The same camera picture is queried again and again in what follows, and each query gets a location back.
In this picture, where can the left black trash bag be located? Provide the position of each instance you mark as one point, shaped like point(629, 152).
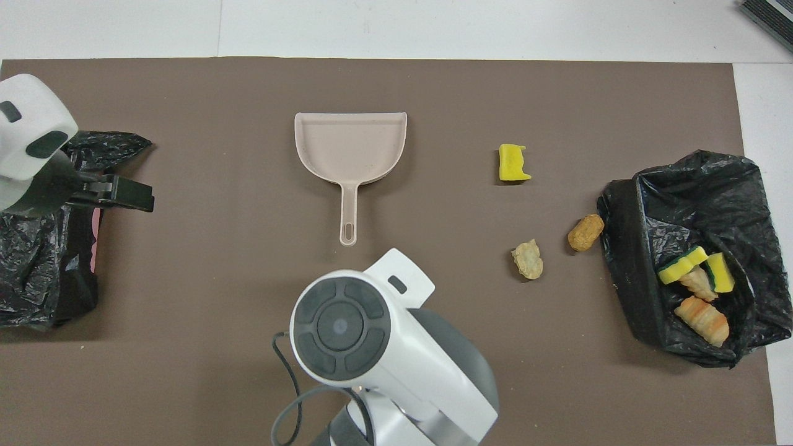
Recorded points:
point(31, 279)

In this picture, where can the brown croquette nugget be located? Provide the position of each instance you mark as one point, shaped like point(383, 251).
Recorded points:
point(585, 233)

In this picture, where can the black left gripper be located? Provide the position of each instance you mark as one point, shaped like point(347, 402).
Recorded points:
point(49, 186)

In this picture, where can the brown table mat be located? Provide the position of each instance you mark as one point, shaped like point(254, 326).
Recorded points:
point(186, 279)

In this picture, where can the right black trash bag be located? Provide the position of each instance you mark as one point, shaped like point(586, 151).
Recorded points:
point(638, 248)

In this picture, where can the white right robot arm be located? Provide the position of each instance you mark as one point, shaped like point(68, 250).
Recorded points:
point(384, 347)

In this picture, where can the orange striped toy croissant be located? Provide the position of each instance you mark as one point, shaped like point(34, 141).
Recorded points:
point(703, 321)

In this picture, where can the yellow sponge piece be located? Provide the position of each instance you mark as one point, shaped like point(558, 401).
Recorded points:
point(681, 266)
point(720, 272)
point(513, 164)

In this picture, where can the beige plastic dustpan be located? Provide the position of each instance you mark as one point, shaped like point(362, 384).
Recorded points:
point(350, 145)

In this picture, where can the black trash bag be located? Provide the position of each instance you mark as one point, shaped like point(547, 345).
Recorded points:
point(31, 279)
point(638, 248)

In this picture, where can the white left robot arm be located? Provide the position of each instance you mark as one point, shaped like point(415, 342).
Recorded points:
point(31, 118)

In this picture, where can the pale striped toy croissant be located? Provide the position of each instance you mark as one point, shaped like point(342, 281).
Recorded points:
point(700, 285)

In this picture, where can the dark grey ribbed device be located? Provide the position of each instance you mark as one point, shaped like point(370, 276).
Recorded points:
point(771, 18)

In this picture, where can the pale fried food piece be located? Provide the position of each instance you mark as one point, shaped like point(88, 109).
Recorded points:
point(528, 260)

